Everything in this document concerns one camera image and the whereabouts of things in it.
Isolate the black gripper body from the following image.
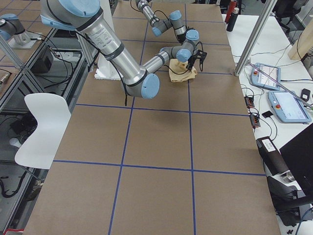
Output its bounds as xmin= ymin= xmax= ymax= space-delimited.
xmin=188 ymin=56 xmax=195 ymax=66

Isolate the beige long sleeve graphic shirt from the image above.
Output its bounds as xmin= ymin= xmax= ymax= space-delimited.
xmin=169 ymin=59 xmax=198 ymax=83

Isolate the far blue teach pendant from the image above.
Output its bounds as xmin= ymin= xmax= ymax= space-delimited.
xmin=250 ymin=63 xmax=281 ymax=91

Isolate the black monitor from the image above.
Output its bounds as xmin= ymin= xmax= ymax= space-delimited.
xmin=280 ymin=125 xmax=313 ymax=195

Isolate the white plastic chair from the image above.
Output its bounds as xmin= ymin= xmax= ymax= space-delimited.
xmin=15 ymin=93 xmax=71 ymax=169

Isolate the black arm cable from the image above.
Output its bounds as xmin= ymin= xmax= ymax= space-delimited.
xmin=168 ymin=41 xmax=205 ymax=74

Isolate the red water bottle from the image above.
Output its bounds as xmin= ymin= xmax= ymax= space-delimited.
xmin=225 ymin=0 xmax=237 ymax=23

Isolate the near blue teach pendant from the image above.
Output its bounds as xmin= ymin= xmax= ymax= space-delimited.
xmin=268 ymin=91 xmax=312 ymax=123

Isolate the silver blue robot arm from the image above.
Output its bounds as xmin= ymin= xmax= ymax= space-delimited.
xmin=41 ymin=0 xmax=206 ymax=99
xmin=135 ymin=0 xmax=187 ymax=44

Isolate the blue teach pendant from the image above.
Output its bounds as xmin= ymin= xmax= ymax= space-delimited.
xmin=250 ymin=63 xmax=281 ymax=91
xmin=268 ymin=91 xmax=312 ymax=123

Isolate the black water bottle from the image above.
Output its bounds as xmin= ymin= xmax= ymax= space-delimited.
xmin=226 ymin=7 xmax=240 ymax=32

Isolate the aluminium frame post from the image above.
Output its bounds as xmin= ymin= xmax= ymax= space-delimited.
xmin=234 ymin=0 xmax=277 ymax=77

